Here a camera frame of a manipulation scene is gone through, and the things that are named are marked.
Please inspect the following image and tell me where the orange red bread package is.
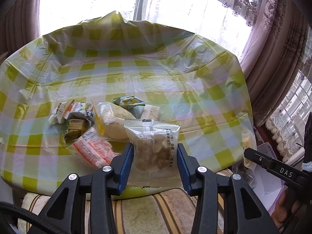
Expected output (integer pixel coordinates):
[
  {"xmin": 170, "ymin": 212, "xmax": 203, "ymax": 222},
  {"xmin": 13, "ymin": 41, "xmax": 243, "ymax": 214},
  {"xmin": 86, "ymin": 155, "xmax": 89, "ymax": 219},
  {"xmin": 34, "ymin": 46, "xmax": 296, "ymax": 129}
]
[{"xmin": 68, "ymin": 127, "xmax": 120, "ymax": 168}]

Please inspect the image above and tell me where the pink patterned curtain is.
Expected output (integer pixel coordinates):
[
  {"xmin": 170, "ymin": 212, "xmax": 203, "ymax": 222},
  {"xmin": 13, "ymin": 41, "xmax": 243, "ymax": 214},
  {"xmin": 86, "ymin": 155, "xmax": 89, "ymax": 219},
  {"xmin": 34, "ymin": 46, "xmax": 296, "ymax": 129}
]
[{"xmin": 240, "ymin": 0, "xmax": 308, "ymax": 127}]

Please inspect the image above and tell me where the round bun clear package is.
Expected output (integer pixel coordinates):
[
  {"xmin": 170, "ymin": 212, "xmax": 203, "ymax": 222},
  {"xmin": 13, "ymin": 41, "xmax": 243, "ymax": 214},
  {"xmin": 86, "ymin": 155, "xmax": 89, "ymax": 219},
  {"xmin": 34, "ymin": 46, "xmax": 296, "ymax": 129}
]
[{"xmin": 93, "ymin": 101, "xmax": 135, "ymax": 142}]

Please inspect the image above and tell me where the purple storage box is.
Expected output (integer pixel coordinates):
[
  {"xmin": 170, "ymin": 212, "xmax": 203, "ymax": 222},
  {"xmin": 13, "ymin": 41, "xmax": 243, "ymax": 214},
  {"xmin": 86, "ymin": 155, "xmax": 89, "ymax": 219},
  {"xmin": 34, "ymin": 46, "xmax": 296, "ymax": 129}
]
[{"xmin": 231, "ymin": 142, "xmax": 286, "ymax": 211}]

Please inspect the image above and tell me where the olive green snack packet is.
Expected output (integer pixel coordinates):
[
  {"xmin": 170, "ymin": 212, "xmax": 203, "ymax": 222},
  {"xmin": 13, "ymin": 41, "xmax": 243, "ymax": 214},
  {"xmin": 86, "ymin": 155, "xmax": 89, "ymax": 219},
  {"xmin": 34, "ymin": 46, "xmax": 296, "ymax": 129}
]
[{"xmin": 65, "ymin": 119, "xmax": 89, "ymax": 138}]

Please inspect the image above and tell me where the white green lemon packet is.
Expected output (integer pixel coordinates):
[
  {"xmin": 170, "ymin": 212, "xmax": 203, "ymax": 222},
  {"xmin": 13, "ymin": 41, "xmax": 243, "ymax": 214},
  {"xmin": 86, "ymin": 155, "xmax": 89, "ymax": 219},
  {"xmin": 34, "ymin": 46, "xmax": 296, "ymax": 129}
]
[{"xmin": 113, "ymin": 95, "xmax": 145, "ymax": 110}]

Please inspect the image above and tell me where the person right hand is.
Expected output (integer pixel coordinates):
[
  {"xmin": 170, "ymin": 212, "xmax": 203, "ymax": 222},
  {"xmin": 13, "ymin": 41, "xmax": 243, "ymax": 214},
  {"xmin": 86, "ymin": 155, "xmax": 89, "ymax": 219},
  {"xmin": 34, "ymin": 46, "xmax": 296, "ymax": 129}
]
[{"xmin": 271, "ymin": 189, "xmax": 289, "ymax": 233}]

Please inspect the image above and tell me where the pale cake clear wrapper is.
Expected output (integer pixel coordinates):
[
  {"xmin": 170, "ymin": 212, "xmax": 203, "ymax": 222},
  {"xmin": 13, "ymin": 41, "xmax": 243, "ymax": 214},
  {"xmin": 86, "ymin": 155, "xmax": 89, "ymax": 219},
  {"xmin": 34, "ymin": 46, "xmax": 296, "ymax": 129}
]
[{"xmin": 130, "ymin": 104, "xmax": 160, "ymax": 120}]

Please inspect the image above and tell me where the green checkered plastic tablecloth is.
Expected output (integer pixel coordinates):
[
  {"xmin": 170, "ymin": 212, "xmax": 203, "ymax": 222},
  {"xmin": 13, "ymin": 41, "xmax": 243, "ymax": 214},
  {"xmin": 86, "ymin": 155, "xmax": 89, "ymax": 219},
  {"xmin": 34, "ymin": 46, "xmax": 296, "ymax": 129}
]
[{"xmin": 1, "ymin": 12, "xmax": 252, "ymax": 195}]

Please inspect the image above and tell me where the white lace curtain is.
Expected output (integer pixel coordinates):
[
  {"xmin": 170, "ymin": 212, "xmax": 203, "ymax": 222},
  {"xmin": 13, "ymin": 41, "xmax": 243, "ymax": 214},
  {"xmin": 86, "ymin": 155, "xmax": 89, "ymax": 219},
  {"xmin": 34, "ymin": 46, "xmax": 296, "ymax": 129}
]
[{"xmin": 265, "ymin": 71, "xmax": 311, "ymax": 162}]

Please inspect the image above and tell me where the black cable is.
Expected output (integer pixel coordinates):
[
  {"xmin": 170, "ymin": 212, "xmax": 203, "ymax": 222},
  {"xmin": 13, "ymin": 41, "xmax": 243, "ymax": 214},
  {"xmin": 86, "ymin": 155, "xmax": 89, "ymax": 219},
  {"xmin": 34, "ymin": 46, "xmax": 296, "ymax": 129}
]
[{"xmin": 0, "ymin": 200, "xmax": 59, "ymax": 234}]

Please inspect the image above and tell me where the striped towel cushion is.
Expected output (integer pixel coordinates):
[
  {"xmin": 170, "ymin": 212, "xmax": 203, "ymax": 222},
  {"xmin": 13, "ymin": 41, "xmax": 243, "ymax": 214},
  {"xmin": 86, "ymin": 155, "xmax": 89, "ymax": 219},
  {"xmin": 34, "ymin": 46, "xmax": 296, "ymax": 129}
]
[{"xmin": 22, "ymin": 188, "xmax": 224, "ymax": 233}]

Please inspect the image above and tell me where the white orange snack packet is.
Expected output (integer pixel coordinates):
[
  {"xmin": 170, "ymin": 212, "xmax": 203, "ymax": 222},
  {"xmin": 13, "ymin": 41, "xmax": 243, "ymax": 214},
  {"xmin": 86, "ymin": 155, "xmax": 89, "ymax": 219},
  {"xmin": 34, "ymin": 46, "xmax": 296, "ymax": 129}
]
[{"xmin": 48, "ymin": 100, "xmax": 94, "ymax": 125}]

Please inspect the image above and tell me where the white nut snack packet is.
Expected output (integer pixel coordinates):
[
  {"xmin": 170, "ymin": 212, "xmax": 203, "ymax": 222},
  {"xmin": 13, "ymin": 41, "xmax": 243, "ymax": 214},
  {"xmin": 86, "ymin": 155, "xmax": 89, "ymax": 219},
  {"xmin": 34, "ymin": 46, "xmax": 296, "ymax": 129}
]
[{"xmin": 124, "ymin": 119, "xmax": 181, "ymax": 188}]

